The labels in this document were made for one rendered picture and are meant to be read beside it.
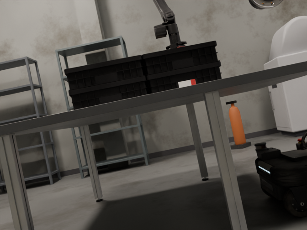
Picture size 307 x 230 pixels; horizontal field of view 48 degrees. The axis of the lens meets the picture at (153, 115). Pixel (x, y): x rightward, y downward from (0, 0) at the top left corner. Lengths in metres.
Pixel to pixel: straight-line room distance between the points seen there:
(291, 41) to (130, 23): 2.36
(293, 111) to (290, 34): 0.98
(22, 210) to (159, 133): 3.91
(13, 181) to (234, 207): 0.95
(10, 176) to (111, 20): 4.25
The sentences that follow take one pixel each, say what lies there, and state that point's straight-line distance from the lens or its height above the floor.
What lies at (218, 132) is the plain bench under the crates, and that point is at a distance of 1.49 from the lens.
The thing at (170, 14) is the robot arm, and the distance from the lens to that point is 1.93.
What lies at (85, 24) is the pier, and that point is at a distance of 5.36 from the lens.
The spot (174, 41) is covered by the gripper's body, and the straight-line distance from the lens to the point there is 1.87.
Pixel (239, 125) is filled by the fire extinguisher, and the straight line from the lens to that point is 4.54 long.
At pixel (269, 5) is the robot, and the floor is 1.04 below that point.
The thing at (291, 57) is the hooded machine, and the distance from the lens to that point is 4.74.
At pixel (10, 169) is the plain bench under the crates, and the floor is 0.51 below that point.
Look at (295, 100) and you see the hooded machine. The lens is 4.71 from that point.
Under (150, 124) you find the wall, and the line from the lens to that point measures 5.36.
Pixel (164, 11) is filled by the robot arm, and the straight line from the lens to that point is 1.99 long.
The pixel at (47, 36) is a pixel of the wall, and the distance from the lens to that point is 5.80.
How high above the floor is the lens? 0.60
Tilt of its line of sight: 1 degrees up
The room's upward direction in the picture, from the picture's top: 12 degrees counter-clockwise
